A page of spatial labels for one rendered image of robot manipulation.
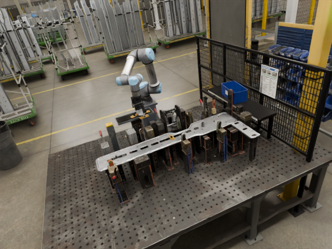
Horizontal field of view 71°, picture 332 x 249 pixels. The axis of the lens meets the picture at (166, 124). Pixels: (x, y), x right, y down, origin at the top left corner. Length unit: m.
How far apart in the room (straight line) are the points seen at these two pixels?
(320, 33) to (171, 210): 1.70
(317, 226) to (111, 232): 1.99
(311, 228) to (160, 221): 1.57
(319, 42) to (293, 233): 1.75
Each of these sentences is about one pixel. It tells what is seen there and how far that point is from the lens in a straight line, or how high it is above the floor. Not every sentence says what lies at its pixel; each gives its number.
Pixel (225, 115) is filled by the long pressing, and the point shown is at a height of 1.00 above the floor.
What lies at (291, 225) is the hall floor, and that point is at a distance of 2.82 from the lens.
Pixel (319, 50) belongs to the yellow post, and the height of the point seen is 1.66.
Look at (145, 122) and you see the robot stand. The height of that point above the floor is 0.89.
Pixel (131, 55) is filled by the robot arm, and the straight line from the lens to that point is 2.28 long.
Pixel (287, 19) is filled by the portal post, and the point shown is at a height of 1.13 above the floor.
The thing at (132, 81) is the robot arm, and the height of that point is 1.60.
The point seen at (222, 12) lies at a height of 1.64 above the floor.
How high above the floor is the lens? 2.24
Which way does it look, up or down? 32 degrees down
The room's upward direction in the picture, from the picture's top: 9 degrees counter-clockwise
